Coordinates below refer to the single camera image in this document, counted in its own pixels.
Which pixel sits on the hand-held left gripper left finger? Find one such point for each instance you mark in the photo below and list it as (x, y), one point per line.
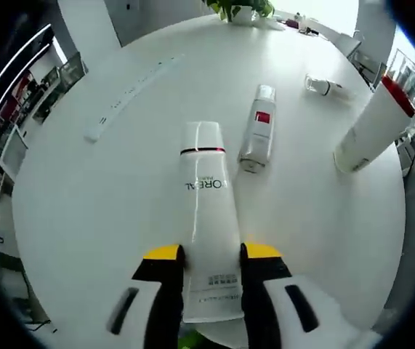
(163, 291)

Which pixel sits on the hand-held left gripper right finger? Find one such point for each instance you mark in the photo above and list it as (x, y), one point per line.
(261, 291)

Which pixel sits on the white skincare tube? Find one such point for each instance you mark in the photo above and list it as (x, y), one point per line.
(207, 203)

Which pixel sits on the white red-label skincare bottle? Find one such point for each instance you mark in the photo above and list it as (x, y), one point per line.
(321, 86)
(259, 134)

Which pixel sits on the white red-collar skincare bottle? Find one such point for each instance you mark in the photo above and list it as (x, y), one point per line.
(367, 134)

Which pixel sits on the white mesh chair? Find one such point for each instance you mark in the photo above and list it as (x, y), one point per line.
(12, 152)

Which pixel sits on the grey office chair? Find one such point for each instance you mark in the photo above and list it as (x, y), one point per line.
(367, 65)

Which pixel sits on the dark red small object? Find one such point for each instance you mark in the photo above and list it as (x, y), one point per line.
(291, 23)

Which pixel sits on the potted green plant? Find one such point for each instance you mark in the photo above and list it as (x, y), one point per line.
(243, 16)

